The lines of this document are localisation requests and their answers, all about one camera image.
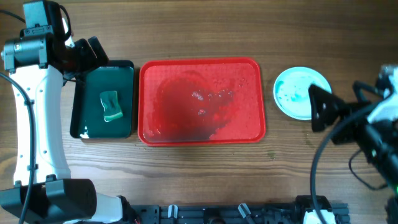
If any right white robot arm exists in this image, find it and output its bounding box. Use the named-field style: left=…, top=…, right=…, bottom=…
left=308, top=64, right=397, bottom=223

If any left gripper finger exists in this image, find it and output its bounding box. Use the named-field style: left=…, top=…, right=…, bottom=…
left=88, top=36, right=109, bottom=65
left=75, top=38, right=98, bottom=68

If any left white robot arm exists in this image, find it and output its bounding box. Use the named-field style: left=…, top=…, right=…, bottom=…
left=1, top=1, right=139, bottom=223

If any red plastic tray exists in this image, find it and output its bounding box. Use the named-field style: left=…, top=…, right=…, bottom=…
left=137, top=57, right=266, bottom=147

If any green yellow sponge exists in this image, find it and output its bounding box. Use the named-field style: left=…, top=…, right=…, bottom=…
left=99, top=90, right=123, bottom=123

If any dark green water tray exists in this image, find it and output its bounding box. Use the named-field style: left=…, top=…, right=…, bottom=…
left=70, top=60, right=136, bottom=139

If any white plate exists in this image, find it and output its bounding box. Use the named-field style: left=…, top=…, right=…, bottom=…
left=273, top=67, right=331, bottom=121

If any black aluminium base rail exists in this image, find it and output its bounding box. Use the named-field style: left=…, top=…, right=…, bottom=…
left=132, top=202, right=320, bottom=224

